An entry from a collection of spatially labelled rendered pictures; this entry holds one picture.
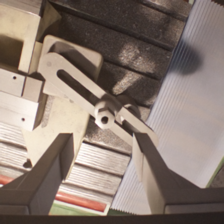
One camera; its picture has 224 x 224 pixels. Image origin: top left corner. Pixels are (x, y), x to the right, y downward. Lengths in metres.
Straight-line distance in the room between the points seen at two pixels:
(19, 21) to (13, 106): 0.18
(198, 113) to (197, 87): 0.10
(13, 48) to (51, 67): 0.13
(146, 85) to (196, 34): 0.26
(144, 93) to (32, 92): 0.36
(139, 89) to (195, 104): 0.25
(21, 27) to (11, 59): 0.07
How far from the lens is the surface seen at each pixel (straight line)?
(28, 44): 0.34
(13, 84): 0.34
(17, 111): 0.37
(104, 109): 0.24
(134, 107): 0.43
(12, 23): 0.43
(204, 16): 0.71
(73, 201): 0.80
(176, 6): 0.62
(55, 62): 0.31
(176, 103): 0.67
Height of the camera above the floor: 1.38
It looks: 75 degrees down
